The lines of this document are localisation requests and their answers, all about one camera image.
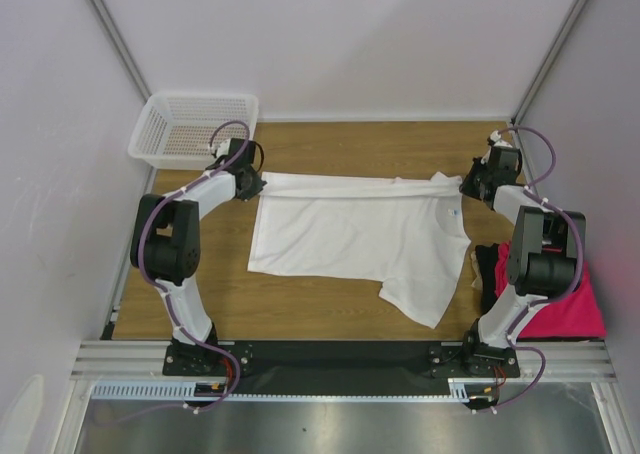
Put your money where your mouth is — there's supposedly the white t shirt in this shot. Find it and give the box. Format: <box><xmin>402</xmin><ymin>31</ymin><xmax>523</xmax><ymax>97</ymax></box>
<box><xmin>248</xmin><ymin>172</ymin><xmax>470</xmax><ymax>328</ymax></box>

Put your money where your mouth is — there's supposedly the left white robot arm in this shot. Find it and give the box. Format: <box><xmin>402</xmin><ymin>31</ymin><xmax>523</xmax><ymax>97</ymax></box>
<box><xmin>130</xmin><ymin>139</ymin><xmax>266</xmax><ymax>376</ymax></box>

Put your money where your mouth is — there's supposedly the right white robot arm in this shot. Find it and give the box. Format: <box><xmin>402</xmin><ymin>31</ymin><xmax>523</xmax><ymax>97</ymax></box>
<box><xmin>460</xmin><ymin>143</ymin><xmax>587</xmax><ymax>376</ymax></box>

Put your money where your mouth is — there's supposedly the folded black t shirt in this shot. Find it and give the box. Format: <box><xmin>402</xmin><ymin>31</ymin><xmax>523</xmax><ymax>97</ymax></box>
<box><xmin>472</xmin><ymin>243</ymin><xmax>499</xmax><ymax>314</ymax></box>

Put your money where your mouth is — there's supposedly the white plastic basket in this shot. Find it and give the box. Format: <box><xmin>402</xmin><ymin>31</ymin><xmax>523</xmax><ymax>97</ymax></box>
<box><xmin>128</xmin><ymin>91</ymin><xmax>259</xmax><ymax>170</ymax></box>

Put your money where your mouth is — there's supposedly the folded pink t shirt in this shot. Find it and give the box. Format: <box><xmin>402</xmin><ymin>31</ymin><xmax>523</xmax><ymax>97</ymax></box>
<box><xmin>495</xmin><ymin>242</ymin><xmax>606</xmax><ymax>339</ymax></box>

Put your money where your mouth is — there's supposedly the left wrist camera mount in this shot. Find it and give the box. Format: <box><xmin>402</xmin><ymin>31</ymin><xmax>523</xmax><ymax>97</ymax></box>
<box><xmin>209</xmin><ymin>138</ymin><xmax>242</xmax><ymax>160</ymax></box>

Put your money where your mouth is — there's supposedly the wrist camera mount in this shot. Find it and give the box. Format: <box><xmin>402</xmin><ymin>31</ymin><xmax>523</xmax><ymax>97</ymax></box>
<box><xmin>487</xmin><ymin>130</ymin><xmax>512</xmax><ymax>148</ymax></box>
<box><xmin>209</xmin><ymin>138</ymin><xmax>242</xmax><ymax>160</ymax></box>

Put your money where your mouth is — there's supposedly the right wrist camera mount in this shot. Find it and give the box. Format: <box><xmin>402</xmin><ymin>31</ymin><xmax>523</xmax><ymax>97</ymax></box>
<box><xmin>487</xmin><ymin>130</ymin><xmax>512</xmax><ymax>148</ymax></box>

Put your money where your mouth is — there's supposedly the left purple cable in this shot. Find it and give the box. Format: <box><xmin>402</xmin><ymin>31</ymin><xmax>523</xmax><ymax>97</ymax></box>
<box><xmin>92</xmin><ymin>119</ymin><xmax>251</xmax><ymax>425</ymax></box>

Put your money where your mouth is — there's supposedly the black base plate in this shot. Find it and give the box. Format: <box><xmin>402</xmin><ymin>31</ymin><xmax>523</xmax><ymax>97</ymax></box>
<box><xmin>162</xmin><ymin>340</ymin><xmax>520</xmax><ymax>397</ymax></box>

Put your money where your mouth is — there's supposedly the aluminium frame rail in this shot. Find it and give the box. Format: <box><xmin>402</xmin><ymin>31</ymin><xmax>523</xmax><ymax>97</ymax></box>
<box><xmin>72</xmin><ymin>341</ymin><xmax>619</xmax><ymax>413</ymax></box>

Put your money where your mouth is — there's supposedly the right corner aluminium post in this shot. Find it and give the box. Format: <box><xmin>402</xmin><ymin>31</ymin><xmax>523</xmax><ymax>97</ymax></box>
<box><xmin>510</xmin><ymin>0</ymin><xmax>591</xmax><ymax>124</ymax></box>

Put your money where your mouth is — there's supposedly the corner aluminium post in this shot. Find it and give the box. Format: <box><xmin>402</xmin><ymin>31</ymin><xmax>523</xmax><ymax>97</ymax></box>
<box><xmin>510</xmin><ymin>0</ymin><xmax>591</xmax><ymax>124</ymax></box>
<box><xmin>86</xmin><ymin>0</ymin><xmax>151</xmax><ymax>102</ymax></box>

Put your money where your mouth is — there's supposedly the left corner aluminium post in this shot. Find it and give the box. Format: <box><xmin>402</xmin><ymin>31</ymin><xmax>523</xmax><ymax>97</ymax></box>
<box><xmin>86</xmin><ymin>0</ymin><xmax>151</xmax><ymax>102</ymax></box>

